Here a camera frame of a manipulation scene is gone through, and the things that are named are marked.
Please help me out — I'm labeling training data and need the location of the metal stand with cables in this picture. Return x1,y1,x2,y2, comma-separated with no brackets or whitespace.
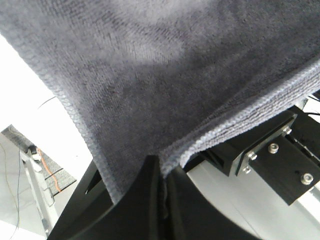
1,125,77,236

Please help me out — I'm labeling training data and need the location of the dark navy towel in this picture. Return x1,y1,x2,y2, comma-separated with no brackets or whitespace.
0,0,320,203

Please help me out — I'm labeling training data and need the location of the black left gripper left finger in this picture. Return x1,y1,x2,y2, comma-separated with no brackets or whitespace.
48,155,161,240

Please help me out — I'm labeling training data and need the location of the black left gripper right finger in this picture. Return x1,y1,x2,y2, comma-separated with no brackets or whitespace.
166,167,257,240

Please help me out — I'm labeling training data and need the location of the right gripper body with camera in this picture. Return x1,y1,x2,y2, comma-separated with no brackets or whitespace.
182,89,320,206

